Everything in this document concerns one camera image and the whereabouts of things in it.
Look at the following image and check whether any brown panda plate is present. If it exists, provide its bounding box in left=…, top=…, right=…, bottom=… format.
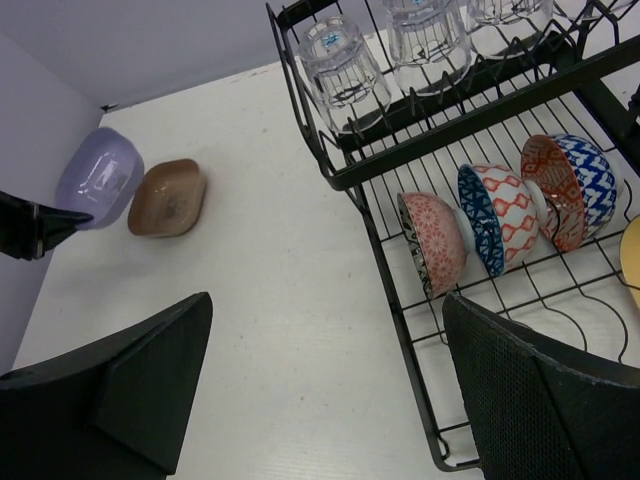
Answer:
left=127, top=158, right=207, bottom=238

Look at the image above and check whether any blue lattice red-white bowl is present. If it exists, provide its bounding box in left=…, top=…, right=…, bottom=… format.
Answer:
left=457, top=164, right=548, bottom=277

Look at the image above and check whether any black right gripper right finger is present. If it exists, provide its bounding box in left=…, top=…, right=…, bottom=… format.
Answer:
left=442, top=294, right=639, bottom=479

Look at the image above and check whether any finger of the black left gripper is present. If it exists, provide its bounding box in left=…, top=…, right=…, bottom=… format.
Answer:
left=0, top=192, right=93, bottom=261

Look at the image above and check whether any pink floral-inside bowl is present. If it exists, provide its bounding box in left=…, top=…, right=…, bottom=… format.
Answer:
left=397, top=192, right=475, bottom=300

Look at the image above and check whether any purple panda plate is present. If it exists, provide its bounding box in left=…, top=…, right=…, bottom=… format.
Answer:
left=54, top=127, right=145, bottom=230

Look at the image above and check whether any clear glass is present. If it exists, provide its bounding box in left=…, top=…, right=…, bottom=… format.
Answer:
left=298, top=15, right=391, bottom=135
left=384, top=0, right=472, bottom=96
left=466, top=0, right=553, bottom=59

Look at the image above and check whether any yellow panda plate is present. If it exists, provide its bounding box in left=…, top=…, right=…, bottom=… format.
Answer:
left=619, top=216, right=640, bottom=303

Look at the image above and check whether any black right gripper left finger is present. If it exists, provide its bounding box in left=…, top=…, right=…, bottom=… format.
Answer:
left=1, top=292, right=213, bottom=479

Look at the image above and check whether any black wire dish rack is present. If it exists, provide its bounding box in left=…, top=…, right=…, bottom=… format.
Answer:
left=267, top=1, right=639, bottom=479

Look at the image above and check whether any orange blue patterned bowl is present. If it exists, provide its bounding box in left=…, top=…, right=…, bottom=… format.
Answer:
left=520, top=133, right=622, bottom=252

